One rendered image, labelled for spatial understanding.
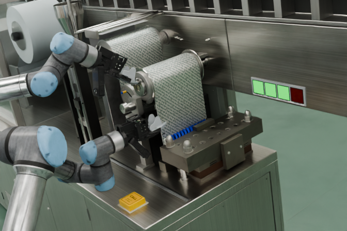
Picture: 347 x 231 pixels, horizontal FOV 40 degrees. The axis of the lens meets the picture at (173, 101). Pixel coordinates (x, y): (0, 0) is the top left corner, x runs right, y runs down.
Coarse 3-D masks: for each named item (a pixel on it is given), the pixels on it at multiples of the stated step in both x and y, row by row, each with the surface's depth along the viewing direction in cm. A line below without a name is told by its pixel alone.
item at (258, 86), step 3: (255, 81) 183; (258, 81) 181; (255, 84) 183; (258, 84) 182; (261, 84) 181; (255, 87) 184; (258, 87) 183; (261, 87) 181; (255, 90) 184; (258, 90) 183; (261, 90) 182; (261, 93) 182
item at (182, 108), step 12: (192, 84) 193; (168, 96) 187; (180, 96) 191; (192, 96) 195; (156, 108) 185; (168, 108) 188; (180, 108) 192; (192, 108) 196; (204, 108) 200; (168, 120) 189; (180, 120) 193; (192, 120) 197; (168, 132) 190
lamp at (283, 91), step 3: (279, 87) 174; (282, 87) 173; (285, 87) 172; (288, 87) 171; (279, 90) 174; (282, 90) 173; (285, 90) 172; (288, 90) 171; (279, 93) 175; (282, 93) 174; (285, 93) 173; (288, 93) 172; (279, 96) 175; (282, 96) 174; (285, 96) 173; (288, 96) 172; (285, 99) 174; (288, 99) 172
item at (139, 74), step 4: (196, 60) 195; (136, 72) 185; (140, 72) 183; (136, 76) 186; (140, 76) 183; (144, 76) 182; (144, 80) 182; (148, 80) 181; (148, 84) 181; (148, 88) 182; (148, 92) 183; (140, 96) 188; (144, 96) 186; (148, 96) 184; (144, 100) 187
